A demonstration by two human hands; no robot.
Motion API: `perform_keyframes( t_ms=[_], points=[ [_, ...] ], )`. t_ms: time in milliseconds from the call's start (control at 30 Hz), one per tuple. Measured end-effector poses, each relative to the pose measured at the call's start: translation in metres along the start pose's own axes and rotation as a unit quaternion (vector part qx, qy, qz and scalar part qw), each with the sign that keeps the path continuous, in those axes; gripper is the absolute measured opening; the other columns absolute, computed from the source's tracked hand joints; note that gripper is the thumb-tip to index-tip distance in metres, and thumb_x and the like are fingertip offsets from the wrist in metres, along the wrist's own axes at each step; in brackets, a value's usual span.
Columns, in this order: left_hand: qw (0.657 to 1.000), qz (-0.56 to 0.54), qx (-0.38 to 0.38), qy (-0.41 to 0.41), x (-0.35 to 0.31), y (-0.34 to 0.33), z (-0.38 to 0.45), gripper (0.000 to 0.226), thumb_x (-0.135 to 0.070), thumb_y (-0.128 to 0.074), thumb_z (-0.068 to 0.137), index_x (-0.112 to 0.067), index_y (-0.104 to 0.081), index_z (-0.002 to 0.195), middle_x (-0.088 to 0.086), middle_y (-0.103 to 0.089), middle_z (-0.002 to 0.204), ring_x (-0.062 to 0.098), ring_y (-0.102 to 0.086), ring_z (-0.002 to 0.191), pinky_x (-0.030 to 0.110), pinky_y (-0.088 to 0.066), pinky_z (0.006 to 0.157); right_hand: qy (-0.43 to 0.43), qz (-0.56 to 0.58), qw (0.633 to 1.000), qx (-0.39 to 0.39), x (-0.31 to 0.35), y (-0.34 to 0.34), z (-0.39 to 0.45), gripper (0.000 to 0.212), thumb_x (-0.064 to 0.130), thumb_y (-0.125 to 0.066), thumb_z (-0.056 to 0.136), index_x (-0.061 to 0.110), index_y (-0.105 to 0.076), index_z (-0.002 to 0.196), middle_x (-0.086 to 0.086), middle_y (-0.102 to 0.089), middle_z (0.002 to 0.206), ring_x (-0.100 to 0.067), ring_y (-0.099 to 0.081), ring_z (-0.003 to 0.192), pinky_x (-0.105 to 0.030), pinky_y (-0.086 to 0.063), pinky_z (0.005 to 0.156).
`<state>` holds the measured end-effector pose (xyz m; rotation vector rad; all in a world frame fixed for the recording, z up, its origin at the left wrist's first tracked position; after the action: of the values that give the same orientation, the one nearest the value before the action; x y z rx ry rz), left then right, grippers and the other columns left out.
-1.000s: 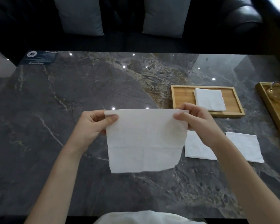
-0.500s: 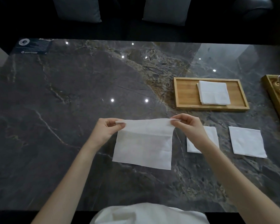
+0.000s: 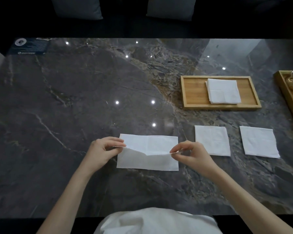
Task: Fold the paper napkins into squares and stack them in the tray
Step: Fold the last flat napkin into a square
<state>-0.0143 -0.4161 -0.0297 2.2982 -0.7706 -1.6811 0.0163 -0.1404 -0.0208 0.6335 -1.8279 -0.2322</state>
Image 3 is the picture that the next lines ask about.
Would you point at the person's left hand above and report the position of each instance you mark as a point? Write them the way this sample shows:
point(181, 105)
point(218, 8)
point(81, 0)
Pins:
point(100, 153)

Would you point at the person's right hand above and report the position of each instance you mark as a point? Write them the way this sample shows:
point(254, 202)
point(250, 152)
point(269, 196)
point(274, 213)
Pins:
point(197, 157)

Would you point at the person's right thumb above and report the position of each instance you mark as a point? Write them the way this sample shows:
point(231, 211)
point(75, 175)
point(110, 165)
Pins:
point(178, 155)

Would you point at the person's left thumb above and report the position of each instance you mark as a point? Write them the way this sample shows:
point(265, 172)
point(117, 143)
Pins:
point(116, 146)

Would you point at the white half-folded paper napkin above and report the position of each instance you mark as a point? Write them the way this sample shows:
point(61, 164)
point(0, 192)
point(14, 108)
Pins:
point(149, 158)

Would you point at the person's right forearm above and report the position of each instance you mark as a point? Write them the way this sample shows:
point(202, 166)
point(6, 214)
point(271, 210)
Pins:
point(246, 204)

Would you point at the person's left forearm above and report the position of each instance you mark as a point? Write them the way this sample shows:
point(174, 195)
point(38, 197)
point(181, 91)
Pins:
point(68, 199)

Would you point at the white square folded napkin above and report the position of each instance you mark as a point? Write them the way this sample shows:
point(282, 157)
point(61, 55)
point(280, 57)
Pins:
point(259, 142)
point(213, 141)

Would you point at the person's white shirt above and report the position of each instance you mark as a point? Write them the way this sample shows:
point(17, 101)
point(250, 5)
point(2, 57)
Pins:
point(158, 222)

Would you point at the stack of white napkins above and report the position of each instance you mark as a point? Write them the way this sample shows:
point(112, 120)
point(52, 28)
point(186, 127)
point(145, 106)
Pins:
point(223, 91)

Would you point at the dark sofa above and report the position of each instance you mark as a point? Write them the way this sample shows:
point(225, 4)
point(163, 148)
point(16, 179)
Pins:
point(127, 24)

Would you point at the wooden tray with glassware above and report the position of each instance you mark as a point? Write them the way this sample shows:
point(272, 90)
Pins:
point(287, 95)

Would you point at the dark printed card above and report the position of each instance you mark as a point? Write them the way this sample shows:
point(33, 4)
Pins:
point(29, 47)

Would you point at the grey cushion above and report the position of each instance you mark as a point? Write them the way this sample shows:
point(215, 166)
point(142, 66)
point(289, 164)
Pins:
point(77, 7)
point(172, 8)

